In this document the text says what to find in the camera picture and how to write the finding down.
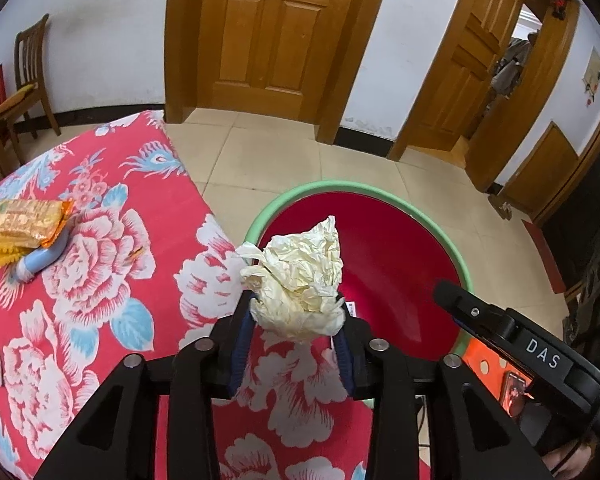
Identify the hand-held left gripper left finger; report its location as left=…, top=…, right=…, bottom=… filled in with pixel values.
left=32, top=290, right=255, bottom=480

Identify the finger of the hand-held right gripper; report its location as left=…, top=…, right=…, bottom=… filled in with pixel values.
left=432, top=280, right=520, bottom=345

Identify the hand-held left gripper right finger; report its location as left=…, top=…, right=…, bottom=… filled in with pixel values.
left=332, top=305, right=553, bottom=480

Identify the red basin with green rim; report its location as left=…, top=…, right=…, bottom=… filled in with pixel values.
left=242, top=178, right=476, bottom=403

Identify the cream paper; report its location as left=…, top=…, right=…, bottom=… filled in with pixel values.
left=236, top=215, right=347, bottom=345

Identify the light blue plastic handle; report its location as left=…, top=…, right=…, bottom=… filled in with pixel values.
left=14, top=232, right=73, bottom=283

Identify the person's right hand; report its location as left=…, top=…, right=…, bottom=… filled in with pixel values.
left=540, top=440, right=600, bottom=480

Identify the orange plastic stool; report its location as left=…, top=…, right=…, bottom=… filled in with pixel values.
left=462, top=337, right=546, bottom=421

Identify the smartphone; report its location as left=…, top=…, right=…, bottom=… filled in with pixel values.
left=500, top=371, right=528, bottom=418

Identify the red floor mat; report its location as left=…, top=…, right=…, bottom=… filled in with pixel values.
left=522, top=220, right=567, bottom=296

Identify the low wooden panel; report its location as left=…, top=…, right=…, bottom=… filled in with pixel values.
left=495, top=122, right=581, bottom=216

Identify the red floral tablecloth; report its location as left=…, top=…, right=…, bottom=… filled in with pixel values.
left=0, top=110, right=381, bottom=480

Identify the open wooden door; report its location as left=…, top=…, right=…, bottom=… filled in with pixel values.
left=387, top=0, right=523, bottom=162

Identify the orange biscuit packet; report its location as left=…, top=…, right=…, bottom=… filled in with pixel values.
left=0, top=199, right=76, bottom=250

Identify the closed wooden door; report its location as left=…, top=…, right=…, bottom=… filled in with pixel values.
left=197, top=0, right=368, bottom=111

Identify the yellow seat cushion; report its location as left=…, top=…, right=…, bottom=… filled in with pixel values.
left=0, top=85, right=33, bottom=113

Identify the wooden door frame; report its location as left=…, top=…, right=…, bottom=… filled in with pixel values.
left=465, top=0, right=581, bottom=193

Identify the wall poster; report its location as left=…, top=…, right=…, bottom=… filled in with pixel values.
left=581, top=47, right=600, bottom=96

